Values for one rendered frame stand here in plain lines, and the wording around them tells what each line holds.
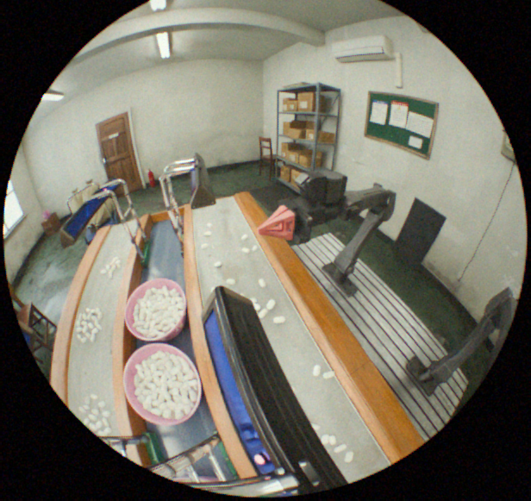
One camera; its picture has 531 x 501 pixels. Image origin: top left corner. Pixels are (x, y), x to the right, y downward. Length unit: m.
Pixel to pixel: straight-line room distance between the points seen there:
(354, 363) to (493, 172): 1.95
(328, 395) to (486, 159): 2.08
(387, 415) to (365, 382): 0.14
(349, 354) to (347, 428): 0.24
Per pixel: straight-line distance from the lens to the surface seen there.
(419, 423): 0.87
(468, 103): 2.20
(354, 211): 0.47
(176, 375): 0.62
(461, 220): 2.14
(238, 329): 0.19
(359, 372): 0.59
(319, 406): 0.56
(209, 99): 4.67
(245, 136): 4.86
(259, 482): 0.19
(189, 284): 0.70
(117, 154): 4.84
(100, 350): 0.82
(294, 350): 0.57
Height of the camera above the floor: 1.28
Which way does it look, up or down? 38 degrees down
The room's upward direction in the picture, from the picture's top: straight up
